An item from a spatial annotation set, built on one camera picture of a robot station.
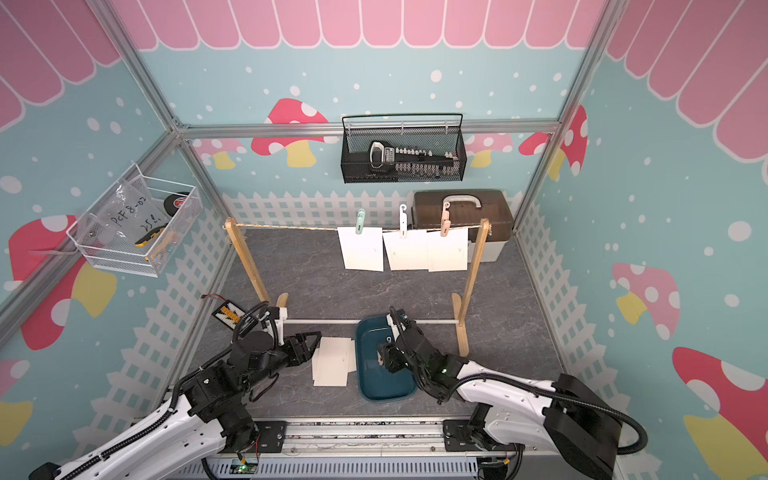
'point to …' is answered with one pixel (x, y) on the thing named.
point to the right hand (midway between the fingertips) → (383, 344)
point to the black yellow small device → (235, 318)
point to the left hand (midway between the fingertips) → (315, 341)
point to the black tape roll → (173, 202)
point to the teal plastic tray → (374, 380)
